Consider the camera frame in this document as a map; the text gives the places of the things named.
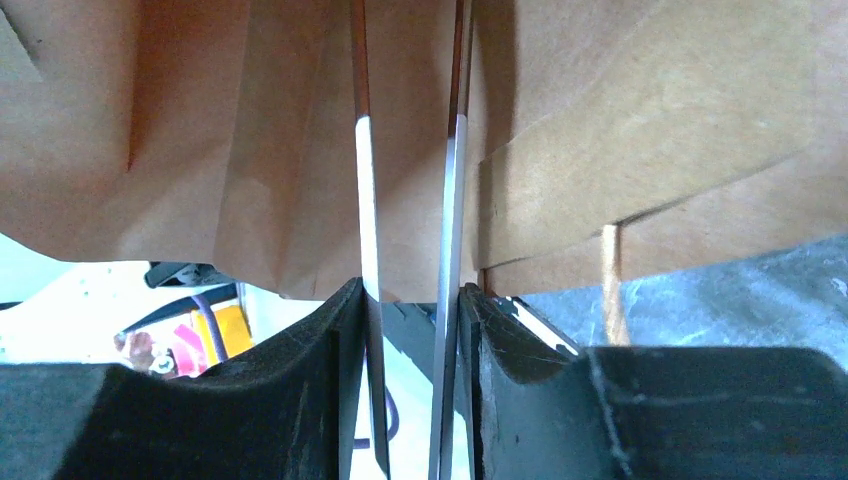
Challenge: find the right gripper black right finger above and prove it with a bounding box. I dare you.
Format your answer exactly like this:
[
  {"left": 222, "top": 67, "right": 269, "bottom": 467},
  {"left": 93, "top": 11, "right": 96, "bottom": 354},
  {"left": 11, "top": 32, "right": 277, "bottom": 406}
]
[{"left": 459, "top": 284, "right": 847, "bottom": 479}]

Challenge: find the red paper bag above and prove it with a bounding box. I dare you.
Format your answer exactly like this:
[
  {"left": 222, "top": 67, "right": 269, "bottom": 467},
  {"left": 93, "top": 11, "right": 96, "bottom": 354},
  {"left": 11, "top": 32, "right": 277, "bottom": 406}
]
[{"left": 0, "top": 0, "right": 848, "bottom": 348}]

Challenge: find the metal tongs white handle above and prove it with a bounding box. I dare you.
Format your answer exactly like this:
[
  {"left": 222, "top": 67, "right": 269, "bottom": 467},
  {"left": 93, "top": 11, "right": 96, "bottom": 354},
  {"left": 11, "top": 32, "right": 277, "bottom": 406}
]
[{"left": 349, "top": 1, "right": 474, "bottom": 479}]

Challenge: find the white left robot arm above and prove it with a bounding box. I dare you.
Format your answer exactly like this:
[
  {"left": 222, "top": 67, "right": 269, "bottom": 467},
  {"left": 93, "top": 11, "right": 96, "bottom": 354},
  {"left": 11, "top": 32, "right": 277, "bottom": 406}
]
[{"left": 1, "top": 261, "right": 214, "bottom": 364}]

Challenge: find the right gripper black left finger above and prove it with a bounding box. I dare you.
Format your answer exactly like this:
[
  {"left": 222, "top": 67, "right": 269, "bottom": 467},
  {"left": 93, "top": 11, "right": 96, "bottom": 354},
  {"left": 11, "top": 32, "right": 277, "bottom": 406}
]
[{"left": 1, "top": 278, "right": 366, "bottom": 479}]

